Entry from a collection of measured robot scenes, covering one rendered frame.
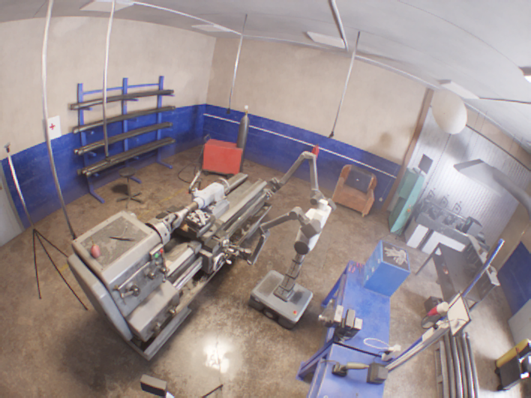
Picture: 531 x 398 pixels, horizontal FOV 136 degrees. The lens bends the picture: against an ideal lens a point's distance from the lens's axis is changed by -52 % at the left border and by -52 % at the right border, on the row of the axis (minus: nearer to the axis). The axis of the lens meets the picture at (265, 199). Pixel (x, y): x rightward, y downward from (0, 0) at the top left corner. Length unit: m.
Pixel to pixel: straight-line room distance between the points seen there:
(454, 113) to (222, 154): 4.59
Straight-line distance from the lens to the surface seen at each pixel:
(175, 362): 2.56
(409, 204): 5.20
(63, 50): 4.41
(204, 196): 2.41
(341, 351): 1.92
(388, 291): 2.46
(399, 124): 5.69
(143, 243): 1.64
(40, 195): 4.68
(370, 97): 5.59
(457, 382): 3.66
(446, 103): 3.96
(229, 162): 5.08
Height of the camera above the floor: 2.45
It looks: 31 degrees down
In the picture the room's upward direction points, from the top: 13 degrees clockwise
